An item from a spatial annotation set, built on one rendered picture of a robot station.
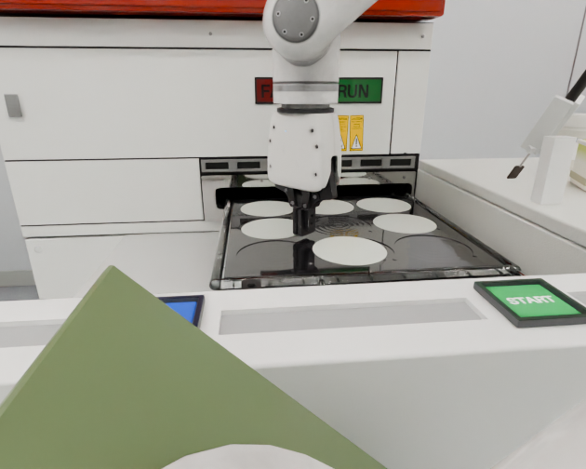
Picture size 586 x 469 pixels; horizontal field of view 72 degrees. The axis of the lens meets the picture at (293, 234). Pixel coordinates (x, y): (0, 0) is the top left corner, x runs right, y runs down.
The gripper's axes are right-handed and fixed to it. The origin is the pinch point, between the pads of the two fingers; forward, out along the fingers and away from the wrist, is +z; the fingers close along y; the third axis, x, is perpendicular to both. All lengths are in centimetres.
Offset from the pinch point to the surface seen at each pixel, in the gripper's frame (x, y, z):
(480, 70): 206, -52, -27
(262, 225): -0.5, -8.3, 2.7
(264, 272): -12.0, 4.4, 2.7
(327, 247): -1.0, 5.2, 2.6
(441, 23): 187, -69, -49
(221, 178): 6.7, -27.8, -0.9
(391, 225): 13.5, 6.5, 2.7
